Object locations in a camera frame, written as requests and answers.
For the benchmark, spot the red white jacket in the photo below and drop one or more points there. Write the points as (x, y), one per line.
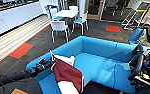
(69, 73)

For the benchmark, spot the white chair blue seat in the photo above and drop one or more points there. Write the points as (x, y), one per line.
(53, 12)
(81, 20)
(59, 26)
(73, 8)

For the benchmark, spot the white square table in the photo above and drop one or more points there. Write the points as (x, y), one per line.
(66, 14)

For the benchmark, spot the blue sofa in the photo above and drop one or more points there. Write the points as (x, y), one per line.
(101, 60)

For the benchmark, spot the blue white bin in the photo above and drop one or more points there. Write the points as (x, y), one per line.
(48, 6)

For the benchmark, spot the white base kitchen cabinets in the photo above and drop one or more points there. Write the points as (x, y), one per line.
(14, 16)

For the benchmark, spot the wooden glass door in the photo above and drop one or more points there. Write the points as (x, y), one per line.
(95, 8)

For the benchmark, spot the blue armchair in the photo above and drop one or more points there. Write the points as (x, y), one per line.
(136, 35)

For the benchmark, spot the white bar stool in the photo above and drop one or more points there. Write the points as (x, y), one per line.
(131, 15)

